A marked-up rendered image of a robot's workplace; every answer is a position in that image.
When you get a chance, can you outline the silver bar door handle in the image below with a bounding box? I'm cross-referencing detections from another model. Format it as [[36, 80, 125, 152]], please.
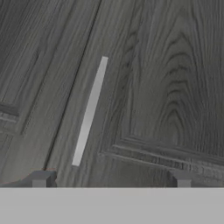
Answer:
[[71, 56, 109, 167]]

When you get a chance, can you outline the grey wooden cabinet door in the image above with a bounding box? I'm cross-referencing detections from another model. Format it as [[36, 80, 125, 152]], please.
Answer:
[[0, 0, 102, 186], [45, 0, 224, 188]]

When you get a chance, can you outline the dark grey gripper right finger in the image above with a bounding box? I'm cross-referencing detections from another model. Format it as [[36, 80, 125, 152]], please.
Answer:
[[167, 170, 224, 188]]

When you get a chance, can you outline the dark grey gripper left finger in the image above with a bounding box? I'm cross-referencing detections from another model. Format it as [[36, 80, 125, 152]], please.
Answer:
[[0, 168, 58, 188]]

